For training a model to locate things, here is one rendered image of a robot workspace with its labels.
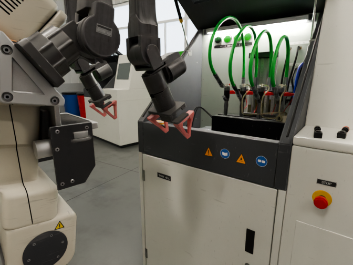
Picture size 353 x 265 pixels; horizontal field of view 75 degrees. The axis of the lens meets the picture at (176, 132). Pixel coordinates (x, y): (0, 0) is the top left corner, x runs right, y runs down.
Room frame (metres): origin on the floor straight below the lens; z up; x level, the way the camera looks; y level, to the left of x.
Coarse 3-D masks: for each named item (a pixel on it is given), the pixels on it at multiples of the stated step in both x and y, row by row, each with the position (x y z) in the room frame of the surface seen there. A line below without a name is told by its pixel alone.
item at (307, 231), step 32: (352, 0) 0.90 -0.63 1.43; (320, 32) 0.94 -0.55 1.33; (352, 32) 0.87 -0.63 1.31; (320, 64) 0.90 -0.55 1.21; (352, 64) 0.84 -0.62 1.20; (320, 96) 0.87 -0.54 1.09; (352, 96) 0.81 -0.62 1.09; (352, 128) 0.78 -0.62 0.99; (320, 160) 0.64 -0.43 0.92; (352, 160) 0.60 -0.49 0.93; (288, 192) 0.69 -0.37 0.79; (352, 192) 0.59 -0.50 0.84; (288, 224) 0.68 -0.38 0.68; (320, 224) 0.63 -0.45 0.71; (352, 224) 0.58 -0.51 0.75; (288, 256) 0.67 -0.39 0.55; (320, 256) 0.62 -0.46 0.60; (352, 256) 0.57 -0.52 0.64
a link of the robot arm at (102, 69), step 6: (78, 60) 0.87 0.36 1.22; (84, 60) 0.89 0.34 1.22; (84, 66) 0.89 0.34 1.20; (90, 66) 0.92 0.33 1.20; (96, 66) 0.94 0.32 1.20; (102, 66) 0.96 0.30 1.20; (108, 66) 0.97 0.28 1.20; (78, 72) 0.92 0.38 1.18; (84, 72) 0.88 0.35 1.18; (102, 72) 0.95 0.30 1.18; (108, 72) 0.96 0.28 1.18; (102, 78) 0.95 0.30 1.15
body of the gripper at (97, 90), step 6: (90, 90) 0.92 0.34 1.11; (96, 90) 0.92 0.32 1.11; (102, 90) 0.95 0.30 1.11; (90, 96) 0.93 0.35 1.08; (96, 96) 0.93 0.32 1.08; (102, 96) 0.94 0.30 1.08; (108, 96) 0.93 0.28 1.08; (90, 102) 0.96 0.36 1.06; (96, 102) 0.91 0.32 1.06; (102, 102) 0.92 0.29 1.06
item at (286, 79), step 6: (282, 36) 0.92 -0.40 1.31; (288, 42) 0.99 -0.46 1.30; (276, 48) 0.87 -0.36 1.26; (288, 48) 1.00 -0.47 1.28; (276, 54) 0.86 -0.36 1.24; (288, 54) 1.01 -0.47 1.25; (288, 60) 1.02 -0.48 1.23; (288, 66) 1.02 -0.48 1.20; (276, 90) 0.89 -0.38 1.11; (276, 96) 0.91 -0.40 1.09
